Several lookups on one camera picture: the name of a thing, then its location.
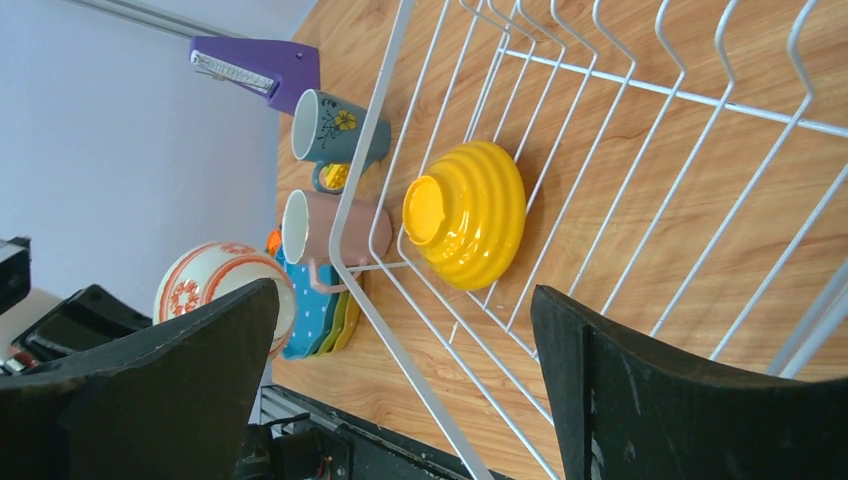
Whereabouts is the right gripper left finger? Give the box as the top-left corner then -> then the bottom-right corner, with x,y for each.
1,279 -> 279,479

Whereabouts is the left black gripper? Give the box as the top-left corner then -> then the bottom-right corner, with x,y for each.
0,236 -> 153,371

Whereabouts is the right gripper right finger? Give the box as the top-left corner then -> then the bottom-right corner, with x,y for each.
531,285 -> 847,479

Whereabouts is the white red patterned bowl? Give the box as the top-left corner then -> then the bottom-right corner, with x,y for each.
152,241 -> 297,359

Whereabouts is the green polka dot plate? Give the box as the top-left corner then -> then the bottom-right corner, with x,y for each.
315,292 -> 349,356

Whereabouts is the blue polka dot plate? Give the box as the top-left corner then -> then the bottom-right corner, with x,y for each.
275,248 -> 339,360

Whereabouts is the yellow polka dot plate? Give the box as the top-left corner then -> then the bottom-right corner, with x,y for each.
331,292 -> 361,353

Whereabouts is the pink ceramic mug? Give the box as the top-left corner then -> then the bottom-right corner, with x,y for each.
281,189 -> 393,294

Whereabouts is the yellow ribbed bowl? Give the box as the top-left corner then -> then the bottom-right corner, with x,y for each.
402,140 -> 527,291

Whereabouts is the blue ceramic mug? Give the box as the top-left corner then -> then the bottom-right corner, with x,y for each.
290,89 -> 368,194

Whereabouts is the yellow toy block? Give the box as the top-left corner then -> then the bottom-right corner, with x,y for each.
322,164 -> 350,191

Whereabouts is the purple metronome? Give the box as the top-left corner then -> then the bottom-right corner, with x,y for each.
189,36 -> 321,115

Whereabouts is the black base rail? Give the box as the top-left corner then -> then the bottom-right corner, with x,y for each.
260,385 -> 472,479

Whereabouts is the white wire dish rack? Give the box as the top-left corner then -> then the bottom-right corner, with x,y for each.
354,1 -> 847,479

